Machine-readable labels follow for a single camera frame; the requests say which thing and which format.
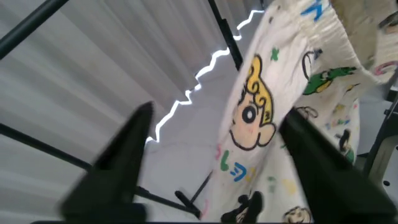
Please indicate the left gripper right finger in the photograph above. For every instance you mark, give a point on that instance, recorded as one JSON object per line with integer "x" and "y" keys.
{"x": 335, "y": 193}

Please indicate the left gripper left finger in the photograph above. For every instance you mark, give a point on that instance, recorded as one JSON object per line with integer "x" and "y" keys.
{"x": 105, "y": 189}

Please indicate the cream printed garment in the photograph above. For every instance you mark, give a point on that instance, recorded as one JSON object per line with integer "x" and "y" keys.
{"x": 264, "y": 93}

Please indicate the white curtain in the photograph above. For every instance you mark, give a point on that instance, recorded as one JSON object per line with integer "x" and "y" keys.
{"x": 93, "y": 77}

